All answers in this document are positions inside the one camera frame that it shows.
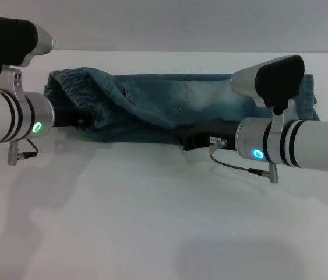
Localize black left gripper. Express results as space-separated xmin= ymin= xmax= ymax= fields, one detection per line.
xmin=53 ymin=108 xmax=96 ymax=130

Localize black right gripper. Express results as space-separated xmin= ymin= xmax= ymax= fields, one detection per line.
xmin=181 ymin=122 xmax=239 ymax=153

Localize blue denim shorts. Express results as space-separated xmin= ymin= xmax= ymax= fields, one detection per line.
xmin=43 ymin=66 xmax=322 ymax=144

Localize left arm connector cable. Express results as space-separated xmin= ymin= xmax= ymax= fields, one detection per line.
xmin=7 ymin=138 xmax=40 ymax=166

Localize arm connector cable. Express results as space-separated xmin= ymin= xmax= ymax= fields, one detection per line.
xmin=209 ymin=139 xmax=278 ymax=184
xmin=7 ymin=138 xmax=40 ymax=166

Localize silver left camera bracket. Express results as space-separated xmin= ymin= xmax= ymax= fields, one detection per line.
xmin=0 ymin=65 xmax=26 ymax=102

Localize silver camera bracket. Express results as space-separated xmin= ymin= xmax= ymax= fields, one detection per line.
xmin=0 ymin=65 xmax=26 ymax=102
xmin=264 ymin=99 xmax=295 ymax=164

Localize silver right camera bracket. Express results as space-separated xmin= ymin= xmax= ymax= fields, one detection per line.
xmin=264 ymin=99 xmax=295 ymax=164

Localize right arm connector cable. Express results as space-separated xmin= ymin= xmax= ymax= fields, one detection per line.
xmin=209 ymin=139 xmax=278 ymax=184

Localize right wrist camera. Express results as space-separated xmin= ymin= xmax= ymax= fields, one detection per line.
xmin=230 ymin=54 xmax=306 ymax=115

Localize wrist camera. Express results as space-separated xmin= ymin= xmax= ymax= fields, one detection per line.
xmin=0 ymin=14 xmax=54 ymax=74
xmin=230 ymin=54 xmax=306 ymax=115

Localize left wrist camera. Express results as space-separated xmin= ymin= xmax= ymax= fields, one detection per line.
xmin=0 ymin=14 xmax=54 ymax=74

